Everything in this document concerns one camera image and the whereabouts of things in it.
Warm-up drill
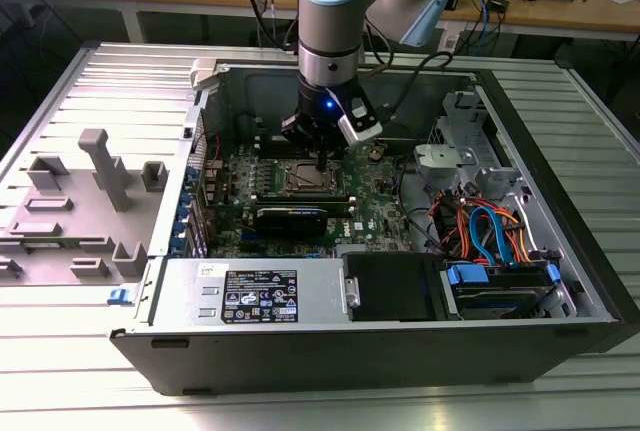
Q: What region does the orange red wire bundle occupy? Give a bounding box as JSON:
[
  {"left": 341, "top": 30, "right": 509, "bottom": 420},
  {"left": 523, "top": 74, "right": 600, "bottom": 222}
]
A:
[{"left": 429, "top": 190, "right": 546, "bottom": 265}]

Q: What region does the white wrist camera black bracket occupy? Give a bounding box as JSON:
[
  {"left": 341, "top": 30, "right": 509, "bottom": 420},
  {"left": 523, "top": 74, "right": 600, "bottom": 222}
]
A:
[{"left": 337, "top": 95, "right": 385, "bottom": 146}]

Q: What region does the black camera cable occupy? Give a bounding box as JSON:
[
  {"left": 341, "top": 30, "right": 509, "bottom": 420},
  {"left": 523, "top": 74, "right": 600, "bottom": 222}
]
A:
[{"left": 363, "top": 15, "right": 455, "bottom": 122}]

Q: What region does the hard disk in blue carrier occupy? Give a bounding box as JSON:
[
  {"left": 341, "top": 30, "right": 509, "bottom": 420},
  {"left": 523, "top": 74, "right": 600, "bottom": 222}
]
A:
[{"left": 439, "top": 260, "right": 561, "bottom": 322}]

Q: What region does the green motherboard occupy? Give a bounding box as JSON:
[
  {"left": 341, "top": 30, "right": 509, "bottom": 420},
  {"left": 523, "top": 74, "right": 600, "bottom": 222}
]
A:
[{"left": 204, "top": 138, "right": 436, "bottom": 260}]

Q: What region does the CPU socket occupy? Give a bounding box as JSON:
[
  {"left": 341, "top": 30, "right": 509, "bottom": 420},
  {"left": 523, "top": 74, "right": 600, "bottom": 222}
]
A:
[{"left": 285, "top": 155, "right": 347, "bottom": 195}]

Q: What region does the grey plastic parts rack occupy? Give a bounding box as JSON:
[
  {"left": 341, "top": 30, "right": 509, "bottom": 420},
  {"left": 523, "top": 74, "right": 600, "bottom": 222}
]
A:
[{"left": 0, "top": 128, "right": 169, "bottom": 288}]

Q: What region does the silver metal latch plate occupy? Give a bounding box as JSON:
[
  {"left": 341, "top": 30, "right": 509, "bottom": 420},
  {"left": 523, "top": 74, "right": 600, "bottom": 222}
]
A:
[{"left": 339, "top": 275, "right": 361, "bottom": 308}]

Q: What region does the black graphics card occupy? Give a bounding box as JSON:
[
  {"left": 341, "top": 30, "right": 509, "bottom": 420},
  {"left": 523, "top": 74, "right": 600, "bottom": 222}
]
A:
[{"left": 253, "top": 205, "right": 330, "bottom": 241}]

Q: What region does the black wire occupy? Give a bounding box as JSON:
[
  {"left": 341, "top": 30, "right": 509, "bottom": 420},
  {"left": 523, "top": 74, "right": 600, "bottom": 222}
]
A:
[{"left": 396, "top": 153, "right": 446, "bottom": 257}]

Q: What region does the blue expansion card retainer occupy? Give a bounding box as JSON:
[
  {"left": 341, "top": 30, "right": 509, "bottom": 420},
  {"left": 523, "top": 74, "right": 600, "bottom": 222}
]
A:
[{"left": 168, "top": 165, "right": 201, "bottom": 258}]

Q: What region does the metal socket cover frame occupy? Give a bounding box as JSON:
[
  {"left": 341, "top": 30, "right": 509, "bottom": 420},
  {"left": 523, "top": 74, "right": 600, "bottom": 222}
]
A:
[{"left": 287, "top": 156, "right": 345, "bottom": 193}]

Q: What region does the silver metal disk cage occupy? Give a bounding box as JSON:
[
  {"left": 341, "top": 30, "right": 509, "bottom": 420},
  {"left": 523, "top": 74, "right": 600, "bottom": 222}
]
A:
[{"left": 412, "top": 90, "right": 531, "bottom": 202}]

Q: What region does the blue flat data wire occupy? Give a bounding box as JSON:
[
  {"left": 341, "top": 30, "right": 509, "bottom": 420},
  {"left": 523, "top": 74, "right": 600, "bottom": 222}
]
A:
[{"left": 469, "top": 205, "right": 516, "bottom": 267}]

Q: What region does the black open PC case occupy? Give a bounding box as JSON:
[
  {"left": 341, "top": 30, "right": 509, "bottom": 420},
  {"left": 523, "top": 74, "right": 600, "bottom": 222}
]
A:
[{"left": 108, "top": 58, "right": 640, "bottom": 397}]

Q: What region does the silver power supply unit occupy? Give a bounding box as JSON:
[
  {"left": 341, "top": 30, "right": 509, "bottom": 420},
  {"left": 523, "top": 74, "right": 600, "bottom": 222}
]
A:
[{"left": 149, "top": 255, "right": 351, "bottom": 327}]

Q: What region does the black drive bay cover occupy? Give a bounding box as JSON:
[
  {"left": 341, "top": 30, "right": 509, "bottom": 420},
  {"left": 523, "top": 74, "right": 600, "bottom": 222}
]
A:
[{"left": 342, "top": 253, "right": 446, "bottom": 323}]

